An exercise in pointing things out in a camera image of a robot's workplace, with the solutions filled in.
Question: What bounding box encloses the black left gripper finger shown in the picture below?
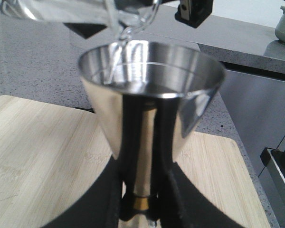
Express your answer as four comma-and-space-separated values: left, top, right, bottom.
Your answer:
43, 158, 122, 228
158, 163, 242, 228

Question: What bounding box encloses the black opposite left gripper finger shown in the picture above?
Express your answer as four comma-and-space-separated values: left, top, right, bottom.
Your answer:
174, 0, 214, 29
64, 23, 107, 39

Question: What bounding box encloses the clear glass beaker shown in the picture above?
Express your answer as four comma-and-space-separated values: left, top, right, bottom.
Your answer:
0, 0, 161, 43

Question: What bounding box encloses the steel hourglass jigger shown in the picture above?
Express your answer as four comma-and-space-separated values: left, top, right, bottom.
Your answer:
77, 40, 226, 228

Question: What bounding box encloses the light wooden cutting board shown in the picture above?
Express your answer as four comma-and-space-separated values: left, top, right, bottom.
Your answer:
0, 95, 269, 228

